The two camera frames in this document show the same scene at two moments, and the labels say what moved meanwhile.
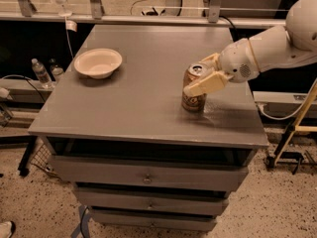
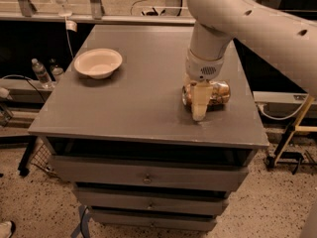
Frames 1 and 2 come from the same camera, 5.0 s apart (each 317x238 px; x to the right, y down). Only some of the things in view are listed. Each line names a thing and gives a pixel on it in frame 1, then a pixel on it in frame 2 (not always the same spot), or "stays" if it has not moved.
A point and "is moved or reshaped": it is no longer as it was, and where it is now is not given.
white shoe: x=5 y=229 stays
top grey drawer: x=94 y=171 stays
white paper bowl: x=97 y=63 stays
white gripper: x=237 y=60 → x=202 y=67
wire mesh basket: x=42 y=157 stays
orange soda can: x=193 y=104 is moved or reshaped
